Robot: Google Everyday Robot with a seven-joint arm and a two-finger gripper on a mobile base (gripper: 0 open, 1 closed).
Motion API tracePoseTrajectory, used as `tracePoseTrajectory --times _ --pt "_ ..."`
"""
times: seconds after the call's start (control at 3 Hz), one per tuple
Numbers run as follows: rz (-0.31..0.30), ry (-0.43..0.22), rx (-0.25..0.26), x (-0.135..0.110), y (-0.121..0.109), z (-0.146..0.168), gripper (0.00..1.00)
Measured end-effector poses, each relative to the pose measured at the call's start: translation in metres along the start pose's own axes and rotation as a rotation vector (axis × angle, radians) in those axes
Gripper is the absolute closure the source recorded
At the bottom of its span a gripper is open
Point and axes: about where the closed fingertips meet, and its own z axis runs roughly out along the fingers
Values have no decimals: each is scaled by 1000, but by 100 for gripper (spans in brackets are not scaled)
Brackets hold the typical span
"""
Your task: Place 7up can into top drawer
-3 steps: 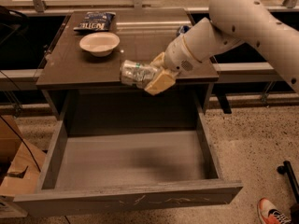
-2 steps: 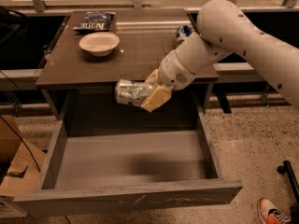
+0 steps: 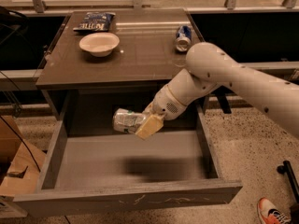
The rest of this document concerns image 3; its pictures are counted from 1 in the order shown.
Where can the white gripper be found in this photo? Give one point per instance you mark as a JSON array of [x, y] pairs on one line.
[[163, 104]]

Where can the grey cabinet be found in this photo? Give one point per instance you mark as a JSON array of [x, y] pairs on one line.
[[146, 52]]

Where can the cardboard box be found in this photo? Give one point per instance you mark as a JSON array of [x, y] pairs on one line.
[[21, 163]]

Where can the black equipment at left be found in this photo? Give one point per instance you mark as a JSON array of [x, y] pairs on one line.
[[11, 23]]

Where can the black chair leg caster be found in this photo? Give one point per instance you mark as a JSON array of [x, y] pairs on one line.
[[286, 168]]

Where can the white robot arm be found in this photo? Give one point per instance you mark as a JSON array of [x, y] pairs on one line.
[[209, 67]]

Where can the blue kettle chip bag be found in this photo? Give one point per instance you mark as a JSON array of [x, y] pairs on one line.
[[95, 22]]

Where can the open grey top drawer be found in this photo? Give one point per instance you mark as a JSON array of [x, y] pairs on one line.
[[90, 168]]

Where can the blue pepsi can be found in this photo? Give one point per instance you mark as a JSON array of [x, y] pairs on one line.
[[183, 38]]

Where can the orange white sneaker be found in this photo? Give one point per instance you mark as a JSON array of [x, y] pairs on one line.
[[269, 214]]

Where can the white bowl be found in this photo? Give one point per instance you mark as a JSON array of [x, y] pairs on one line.
[[99, 44]]

